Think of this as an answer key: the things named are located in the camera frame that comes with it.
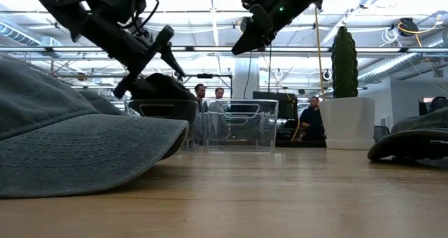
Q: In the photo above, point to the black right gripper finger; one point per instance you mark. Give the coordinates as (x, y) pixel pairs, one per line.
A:
(253, 38)

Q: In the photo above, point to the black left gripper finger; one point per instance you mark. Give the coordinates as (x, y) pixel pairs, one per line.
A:
(171, 61)

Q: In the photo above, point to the dark grey denim cap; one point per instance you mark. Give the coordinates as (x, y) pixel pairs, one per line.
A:
(413, 143)
(161, 87)

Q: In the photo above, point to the blue-grey denim cap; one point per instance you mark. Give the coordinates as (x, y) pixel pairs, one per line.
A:
(70, 143)
(101, 103)

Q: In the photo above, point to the person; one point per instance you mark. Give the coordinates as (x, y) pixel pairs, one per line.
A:
(200, 91)
(219, 92)
(311, 122)

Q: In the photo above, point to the clear plastic bin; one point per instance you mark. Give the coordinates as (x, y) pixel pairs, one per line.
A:
(241, 140)
(157, 136)

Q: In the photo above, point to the green cactus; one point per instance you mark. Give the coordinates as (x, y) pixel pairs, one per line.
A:
(344, 63)

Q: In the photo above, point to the long ceiling light bar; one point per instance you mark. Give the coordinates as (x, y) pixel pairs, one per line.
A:
(385, 49)

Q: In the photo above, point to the white hexagonal plant pot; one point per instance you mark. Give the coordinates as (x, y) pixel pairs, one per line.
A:
(350, 126)

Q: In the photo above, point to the grey mesh chair back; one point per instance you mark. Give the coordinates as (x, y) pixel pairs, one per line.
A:
(381, 133)

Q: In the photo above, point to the black camera gantry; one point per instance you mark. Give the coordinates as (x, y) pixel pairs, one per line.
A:
(204, 76)

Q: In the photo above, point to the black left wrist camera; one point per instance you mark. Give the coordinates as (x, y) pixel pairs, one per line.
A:
(122, 3)

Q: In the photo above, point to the silver ventilation duct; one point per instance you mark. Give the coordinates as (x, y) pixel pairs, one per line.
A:
(402, 61)
(17, 35)

